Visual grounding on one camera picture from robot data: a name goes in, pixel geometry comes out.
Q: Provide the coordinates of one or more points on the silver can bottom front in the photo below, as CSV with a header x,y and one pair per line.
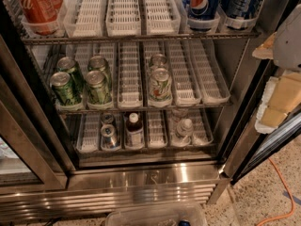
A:
x,y
110,138

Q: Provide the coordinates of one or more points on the silver can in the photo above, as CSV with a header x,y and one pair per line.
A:
x,y
107,118
110,138

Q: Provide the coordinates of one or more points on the clear water bottle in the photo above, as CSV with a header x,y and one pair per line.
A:
x,y
183,133

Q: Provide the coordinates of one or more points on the brown bottle white cap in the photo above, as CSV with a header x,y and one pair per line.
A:
x,y
135,132

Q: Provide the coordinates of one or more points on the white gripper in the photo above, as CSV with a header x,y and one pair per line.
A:
x,y
289,44

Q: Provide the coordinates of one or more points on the green can front left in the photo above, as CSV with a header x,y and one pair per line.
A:
x,y
64,89

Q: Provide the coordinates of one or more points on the white green can back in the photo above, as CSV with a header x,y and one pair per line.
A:
x,y
157,61

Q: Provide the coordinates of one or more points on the fridge door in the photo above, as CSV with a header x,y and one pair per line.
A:
x,y
248,142

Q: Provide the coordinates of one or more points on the wire shelf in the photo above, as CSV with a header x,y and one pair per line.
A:
x,y
80,40
141,108

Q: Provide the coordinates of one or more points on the green can back left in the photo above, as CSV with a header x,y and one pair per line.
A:
x,y
69,65

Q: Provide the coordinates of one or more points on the clear plastic bin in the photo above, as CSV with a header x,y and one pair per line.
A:
x,y
169,214

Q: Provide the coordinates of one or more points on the silver can bottom back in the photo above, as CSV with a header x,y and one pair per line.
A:
x,y
107,118

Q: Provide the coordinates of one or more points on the middle wire shelf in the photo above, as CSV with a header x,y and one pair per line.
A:
x,y
141,108

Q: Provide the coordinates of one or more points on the blue pepsi can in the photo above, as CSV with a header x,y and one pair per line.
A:
x,y
202,9

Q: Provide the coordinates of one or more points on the red cola can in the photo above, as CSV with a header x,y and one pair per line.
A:
x,y
41,15

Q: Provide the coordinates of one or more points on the white green can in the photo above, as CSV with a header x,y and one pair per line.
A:
x,y
160,85
157,61

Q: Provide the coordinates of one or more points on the white tray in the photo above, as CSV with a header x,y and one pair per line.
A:
x,y
85,18
130,83
210,78
162,17
123,18
184,81

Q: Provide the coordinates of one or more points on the white green can front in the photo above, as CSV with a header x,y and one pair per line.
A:
x,y
160,85

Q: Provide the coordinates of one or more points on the stainless steel fridge cabinet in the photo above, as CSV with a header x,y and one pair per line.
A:
x,y
59,167

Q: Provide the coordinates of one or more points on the top wire shelf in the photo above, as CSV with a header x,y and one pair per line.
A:
x,y
80,40

